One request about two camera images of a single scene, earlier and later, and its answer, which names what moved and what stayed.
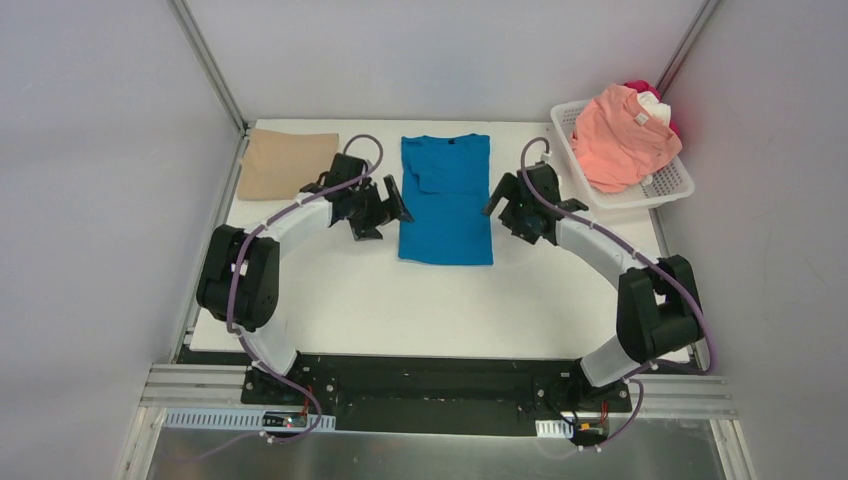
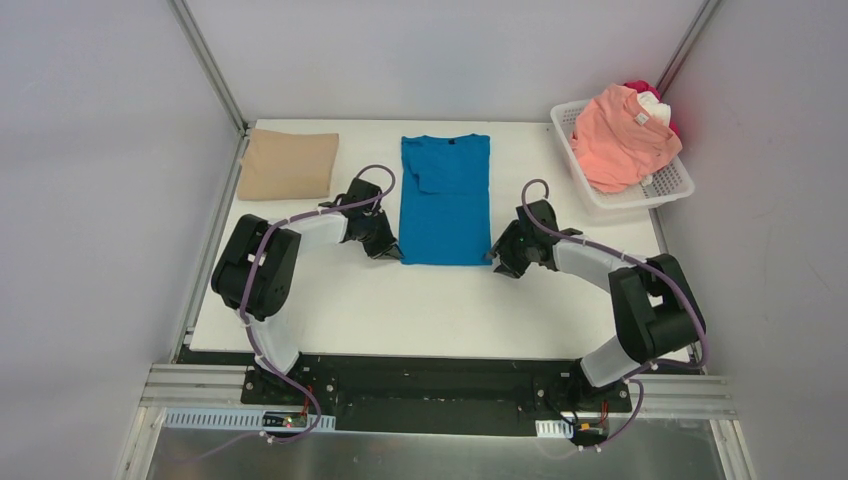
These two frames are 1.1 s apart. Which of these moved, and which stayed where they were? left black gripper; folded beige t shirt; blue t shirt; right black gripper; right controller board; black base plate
Moved: left black gripper; right black gripper
Stayed: folded beige t shirt; right controller board; black base plate; blue t shirt
